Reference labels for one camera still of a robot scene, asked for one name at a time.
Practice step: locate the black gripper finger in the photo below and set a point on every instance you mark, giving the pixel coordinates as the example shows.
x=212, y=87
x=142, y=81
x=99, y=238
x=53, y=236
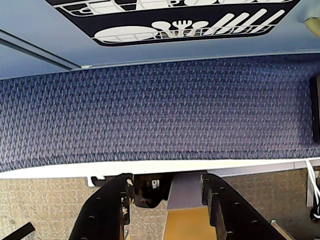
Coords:
x=237, y=217
x=105, y=212

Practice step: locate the light wooden strip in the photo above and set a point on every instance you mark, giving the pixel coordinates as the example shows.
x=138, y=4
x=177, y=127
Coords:
x=281, y=228

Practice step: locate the yellow wooden board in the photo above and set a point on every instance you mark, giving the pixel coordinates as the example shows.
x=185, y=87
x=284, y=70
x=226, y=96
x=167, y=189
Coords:
x=187, y=225

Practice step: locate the grey purple block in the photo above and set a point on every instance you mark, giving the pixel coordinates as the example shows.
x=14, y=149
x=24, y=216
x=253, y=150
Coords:
x=186, y=190

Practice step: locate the black bar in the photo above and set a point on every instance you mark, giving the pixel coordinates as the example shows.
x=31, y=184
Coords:
x=17, y=231

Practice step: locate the blue toy kitchen side panel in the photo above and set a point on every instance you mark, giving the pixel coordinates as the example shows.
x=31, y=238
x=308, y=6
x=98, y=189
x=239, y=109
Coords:
x=37, y=20

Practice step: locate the olive green object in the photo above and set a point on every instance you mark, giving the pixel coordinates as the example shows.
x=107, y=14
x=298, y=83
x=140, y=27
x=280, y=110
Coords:
x=313, y=25

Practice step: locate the black clamp bracket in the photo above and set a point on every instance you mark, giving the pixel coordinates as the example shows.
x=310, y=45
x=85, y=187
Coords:
x=147, y=192

